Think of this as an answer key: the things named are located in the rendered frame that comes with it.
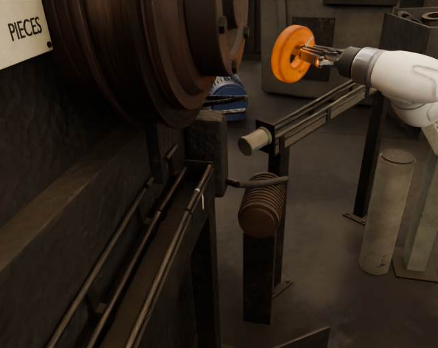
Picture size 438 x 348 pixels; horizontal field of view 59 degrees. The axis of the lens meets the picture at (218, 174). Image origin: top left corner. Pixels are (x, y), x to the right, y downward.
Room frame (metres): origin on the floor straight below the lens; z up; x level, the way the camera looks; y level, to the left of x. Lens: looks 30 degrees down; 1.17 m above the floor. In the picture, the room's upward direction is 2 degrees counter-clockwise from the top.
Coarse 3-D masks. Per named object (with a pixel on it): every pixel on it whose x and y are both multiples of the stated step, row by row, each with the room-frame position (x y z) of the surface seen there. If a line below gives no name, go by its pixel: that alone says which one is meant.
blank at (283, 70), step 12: (288, 36) 1.08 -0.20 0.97; (300, 36) 1.11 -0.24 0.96; (312, 36) 1.15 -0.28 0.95; (276, 48) 1.08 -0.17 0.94; (288, 48) 1.08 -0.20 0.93; (276, 60) 1.07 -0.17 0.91; (288, 60) 1.09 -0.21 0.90; (300, 60) 1.14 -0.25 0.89; (276, 72) 1.09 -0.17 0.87; (288, 72) 1.10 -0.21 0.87; (300, 72) 1.13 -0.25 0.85
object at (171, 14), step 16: (144, 0) 0.54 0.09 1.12; (160, 0) 0.56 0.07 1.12; (176, 0) 0.56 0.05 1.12; (144, 16) 0.54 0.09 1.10; (160, 16) 0.55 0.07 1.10; (176, 16) 0.56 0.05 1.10; (144, 32) 0.54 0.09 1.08; (160, 32) 0.55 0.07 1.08; (176, 32) 0.56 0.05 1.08; (160, 48) 0.54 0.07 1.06; (176, 48) 0.57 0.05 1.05; (160, 64) 0.55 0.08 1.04; (176, 64) 0.58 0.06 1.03; (192, 64) 0.61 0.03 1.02; (160, 80) 0.57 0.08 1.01; (176, 80) 0.59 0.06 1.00; (192, 80) 0.61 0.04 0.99; (208, 80) 0.70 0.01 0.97; (176, 96) 0.59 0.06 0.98; (192, 96) 0.67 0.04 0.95
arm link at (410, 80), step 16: (384, 64) 0.88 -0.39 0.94; (400, 64) 0.86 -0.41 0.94; (416, 64) 0.84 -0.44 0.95; (432, 64) 0.83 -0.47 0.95; (384, 80) 0.87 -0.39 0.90; (400, 80) 0.84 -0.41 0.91; (416, 80) 0.82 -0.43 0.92; (432, 80) 0.80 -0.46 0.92; (400, 96) 0.85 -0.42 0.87; (416, 96) 0.82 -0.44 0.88; (432, 96) 0.80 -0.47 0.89
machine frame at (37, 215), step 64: (0, 128) 0.45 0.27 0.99; (64, 128) 0.57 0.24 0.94; (128, 128) 0.72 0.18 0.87; (0, 192) 0.42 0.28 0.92; (64, 192) 0.49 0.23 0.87; (128, 192) 0.62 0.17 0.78; (0, 256) 0.35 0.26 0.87; (64, 256) 0.42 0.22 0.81; (128, 256) 0.58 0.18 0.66; (0, 320) 0.30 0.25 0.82; (192, 320) 0.89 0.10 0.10
